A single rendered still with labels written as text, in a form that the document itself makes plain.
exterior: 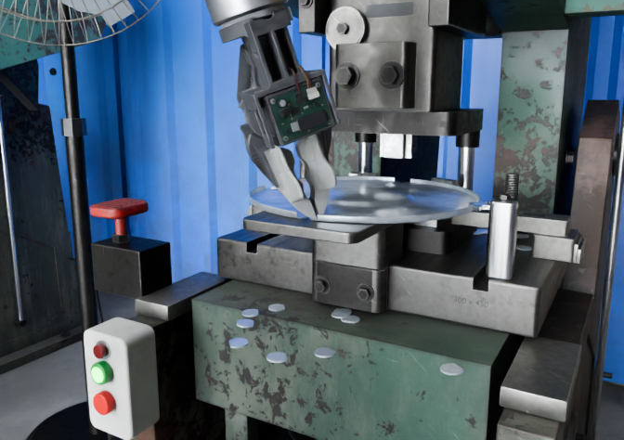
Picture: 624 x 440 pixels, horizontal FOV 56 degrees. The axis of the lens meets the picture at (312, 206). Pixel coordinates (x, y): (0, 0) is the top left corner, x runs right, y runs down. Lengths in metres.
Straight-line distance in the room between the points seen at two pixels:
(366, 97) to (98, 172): 2.30
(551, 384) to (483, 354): 0.08
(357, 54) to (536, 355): 0.41
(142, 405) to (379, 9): 0.58
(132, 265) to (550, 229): 0.55
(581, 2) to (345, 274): 0.49
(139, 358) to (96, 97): 2.24
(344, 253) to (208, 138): 1.79
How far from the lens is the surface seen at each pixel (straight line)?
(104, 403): 0.79
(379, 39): 0.78
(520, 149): 0.99
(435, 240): 0.78
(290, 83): 0.53
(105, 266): 0.87
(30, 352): 2.28
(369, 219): 0.61
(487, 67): 1.97
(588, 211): 1.05
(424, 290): 0.72
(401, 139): 0.83
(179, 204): 2.65
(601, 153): 1.06
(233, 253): 0.85
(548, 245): 0.80
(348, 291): 0.73
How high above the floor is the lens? 0.92
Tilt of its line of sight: 11 degrees down
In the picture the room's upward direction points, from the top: straight up
